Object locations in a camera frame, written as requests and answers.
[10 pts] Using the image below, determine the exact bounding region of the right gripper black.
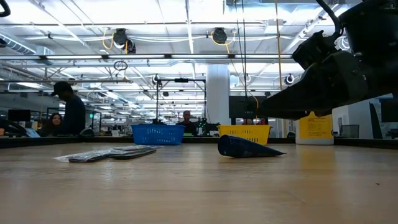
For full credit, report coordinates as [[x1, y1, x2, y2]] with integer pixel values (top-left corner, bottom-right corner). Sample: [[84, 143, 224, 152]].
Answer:
[[257, 50, 370, 121]]

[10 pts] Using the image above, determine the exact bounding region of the dark blue toiletry tube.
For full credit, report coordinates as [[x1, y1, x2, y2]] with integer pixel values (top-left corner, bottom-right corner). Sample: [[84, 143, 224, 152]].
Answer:
[[217, 134, 286, 159]]

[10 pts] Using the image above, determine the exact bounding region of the yellow white wipes canister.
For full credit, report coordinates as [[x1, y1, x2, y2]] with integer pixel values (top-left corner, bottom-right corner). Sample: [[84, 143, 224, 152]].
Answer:
[[295, 111, 335, 146]]

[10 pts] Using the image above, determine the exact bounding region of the yellow plastic basket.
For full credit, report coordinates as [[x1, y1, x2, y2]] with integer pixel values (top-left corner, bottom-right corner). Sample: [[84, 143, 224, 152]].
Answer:
[[216, 124, 272, 146]]

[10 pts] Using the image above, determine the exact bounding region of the large dark display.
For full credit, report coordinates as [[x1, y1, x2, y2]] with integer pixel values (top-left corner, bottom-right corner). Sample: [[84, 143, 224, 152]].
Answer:
[[229, 95, 268, 119]]

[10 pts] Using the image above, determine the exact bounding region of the grey mesh desk organiser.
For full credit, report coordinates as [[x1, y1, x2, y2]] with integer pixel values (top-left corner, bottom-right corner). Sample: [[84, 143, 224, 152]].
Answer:
[[338, 124, 361, 139]]

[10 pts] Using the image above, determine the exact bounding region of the white building column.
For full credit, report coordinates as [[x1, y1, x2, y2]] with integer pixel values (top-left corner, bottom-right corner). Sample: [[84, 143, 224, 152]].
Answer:
[[206, 64, 231, 126]]

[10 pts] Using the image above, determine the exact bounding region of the dark monitor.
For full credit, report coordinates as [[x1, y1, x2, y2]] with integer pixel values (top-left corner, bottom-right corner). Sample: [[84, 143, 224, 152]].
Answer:
[[381, 98, 398, 124], [7, 109, 32, 123]]

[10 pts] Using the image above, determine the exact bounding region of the person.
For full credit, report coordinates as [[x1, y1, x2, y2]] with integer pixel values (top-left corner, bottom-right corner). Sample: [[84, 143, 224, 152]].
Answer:
[[39, 112, 65, 138], [176, 110, 197, 136], [50, 81, 87, 137]]

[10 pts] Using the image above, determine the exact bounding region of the blue plastic basket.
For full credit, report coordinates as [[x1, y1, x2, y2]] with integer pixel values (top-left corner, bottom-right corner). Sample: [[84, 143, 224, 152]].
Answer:
[[130, 124, 187, 146]]

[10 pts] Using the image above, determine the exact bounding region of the overhead light bar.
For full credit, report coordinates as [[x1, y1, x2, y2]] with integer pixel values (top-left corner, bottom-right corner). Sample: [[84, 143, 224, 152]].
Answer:
[[0, 53, 294, 60]]

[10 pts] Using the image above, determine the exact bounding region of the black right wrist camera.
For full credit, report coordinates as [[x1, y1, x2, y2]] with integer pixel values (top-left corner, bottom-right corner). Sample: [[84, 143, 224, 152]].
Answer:
[[292, 30, 338, 70]]

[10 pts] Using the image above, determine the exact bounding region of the yellow hanging cable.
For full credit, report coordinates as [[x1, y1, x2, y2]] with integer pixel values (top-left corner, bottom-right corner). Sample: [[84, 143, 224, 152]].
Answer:
[[273, 0, 284, 93]]

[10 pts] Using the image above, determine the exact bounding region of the black background rig frame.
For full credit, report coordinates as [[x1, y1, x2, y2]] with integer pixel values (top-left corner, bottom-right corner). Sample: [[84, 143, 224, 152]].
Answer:
[[155, 77, 208, 125]]

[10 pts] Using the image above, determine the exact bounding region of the black table edge rail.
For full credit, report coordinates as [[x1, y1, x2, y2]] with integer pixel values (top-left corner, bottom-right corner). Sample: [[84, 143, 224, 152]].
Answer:
[[0, 136, 398, 149]]

